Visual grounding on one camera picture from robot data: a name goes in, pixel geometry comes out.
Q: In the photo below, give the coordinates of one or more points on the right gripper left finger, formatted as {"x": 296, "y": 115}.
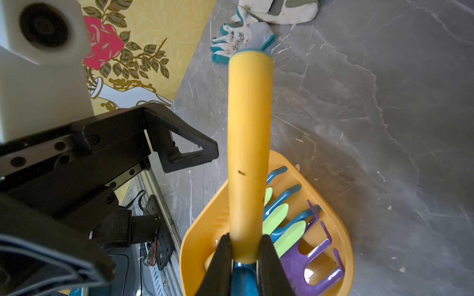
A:
{"x": 218, "y": 277}

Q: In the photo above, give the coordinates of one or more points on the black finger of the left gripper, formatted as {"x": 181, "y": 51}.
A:
{"x": 178, "y": 145}

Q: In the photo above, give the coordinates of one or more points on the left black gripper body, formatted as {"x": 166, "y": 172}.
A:
{"x": 70, "y": 173}

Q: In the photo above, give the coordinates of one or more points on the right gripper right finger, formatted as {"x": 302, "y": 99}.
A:
{"x": 271, "y": 278}

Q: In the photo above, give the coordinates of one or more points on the purple rake pink handle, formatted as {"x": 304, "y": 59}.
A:
{"x": 297, "y": 266}

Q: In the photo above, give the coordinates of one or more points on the yellow plastic storage tray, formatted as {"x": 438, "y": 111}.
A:
{"x": 321, "y": 260}

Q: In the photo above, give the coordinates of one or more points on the blue rake yellow handle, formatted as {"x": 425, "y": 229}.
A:
{"x": 279, "y": 209}

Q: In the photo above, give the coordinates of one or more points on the blue fork yellow handle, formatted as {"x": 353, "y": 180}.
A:
{"x": 250, "y": 82}

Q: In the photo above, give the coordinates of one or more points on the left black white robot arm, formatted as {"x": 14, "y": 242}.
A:
{"x": 39, "y": 258}

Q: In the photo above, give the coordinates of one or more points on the teal white garden glove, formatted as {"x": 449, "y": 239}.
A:
{"x": 249, "y": 35}

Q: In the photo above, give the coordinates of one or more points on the white grey work glove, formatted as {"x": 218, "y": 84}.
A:
{"x": 287, "y": 12}

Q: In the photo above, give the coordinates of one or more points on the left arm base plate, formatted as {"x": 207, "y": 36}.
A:
{"x": 161, "y": 248}

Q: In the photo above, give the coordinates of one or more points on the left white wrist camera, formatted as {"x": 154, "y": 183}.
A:
{"x": 43, "y": 85}

